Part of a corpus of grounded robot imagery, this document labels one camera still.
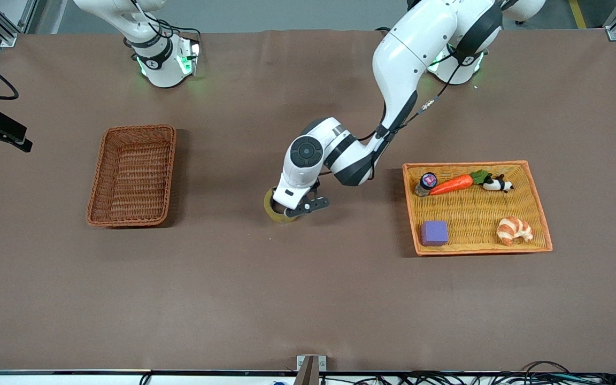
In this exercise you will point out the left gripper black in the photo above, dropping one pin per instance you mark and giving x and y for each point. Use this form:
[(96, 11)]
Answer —
[(316, 185)]

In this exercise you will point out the yellow packing tape roll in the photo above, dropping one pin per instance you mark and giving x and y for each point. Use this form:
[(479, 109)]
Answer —
[(270, 209)]

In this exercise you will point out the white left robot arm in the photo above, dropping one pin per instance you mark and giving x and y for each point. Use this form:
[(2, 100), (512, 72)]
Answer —
[(409, 53)]

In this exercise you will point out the brown deep wicker basket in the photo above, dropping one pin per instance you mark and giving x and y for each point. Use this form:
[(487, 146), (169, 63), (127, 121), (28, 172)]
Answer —
[(131, 176)]

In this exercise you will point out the orange flat wicker basket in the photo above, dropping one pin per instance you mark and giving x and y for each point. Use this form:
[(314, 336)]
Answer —
[(474, 214)]

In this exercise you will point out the brown table mat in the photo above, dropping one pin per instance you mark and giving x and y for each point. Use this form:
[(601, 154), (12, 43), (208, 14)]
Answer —
[(286, 294)]

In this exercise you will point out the small jar purple lid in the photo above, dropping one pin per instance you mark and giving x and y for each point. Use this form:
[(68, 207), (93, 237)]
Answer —
[(426, 182)]

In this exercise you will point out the purple foam cube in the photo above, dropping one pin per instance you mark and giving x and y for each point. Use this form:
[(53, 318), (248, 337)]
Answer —
[(434, 233)]

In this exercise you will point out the orange toy carrot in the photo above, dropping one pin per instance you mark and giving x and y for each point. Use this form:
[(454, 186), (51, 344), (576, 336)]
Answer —
[(452, 185)]

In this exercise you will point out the black white panda toy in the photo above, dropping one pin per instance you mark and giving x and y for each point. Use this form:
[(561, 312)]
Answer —
[(495, 184)]

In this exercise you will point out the toy croissant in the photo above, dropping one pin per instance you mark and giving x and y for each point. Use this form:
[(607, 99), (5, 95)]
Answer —
[(511, 230)]

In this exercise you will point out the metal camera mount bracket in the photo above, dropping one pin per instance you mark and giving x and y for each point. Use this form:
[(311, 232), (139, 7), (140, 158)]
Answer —
[(310, 369)]

